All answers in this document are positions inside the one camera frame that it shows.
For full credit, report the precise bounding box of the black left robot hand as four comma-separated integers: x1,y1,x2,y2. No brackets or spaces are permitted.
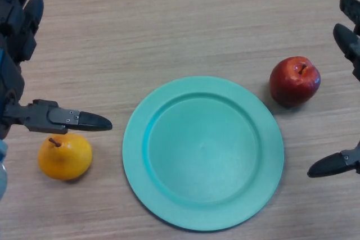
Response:
0,0,113,141

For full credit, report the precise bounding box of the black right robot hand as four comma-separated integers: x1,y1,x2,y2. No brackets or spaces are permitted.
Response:
307,0,360,178

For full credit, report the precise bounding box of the yellow pear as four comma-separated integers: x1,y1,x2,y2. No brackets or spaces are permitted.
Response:
37,133,93,182

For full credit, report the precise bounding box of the green round plate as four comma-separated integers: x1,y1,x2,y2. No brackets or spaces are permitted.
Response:
122,76,284,233

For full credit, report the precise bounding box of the red apple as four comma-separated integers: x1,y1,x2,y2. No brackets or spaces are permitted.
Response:
269,56,321,108

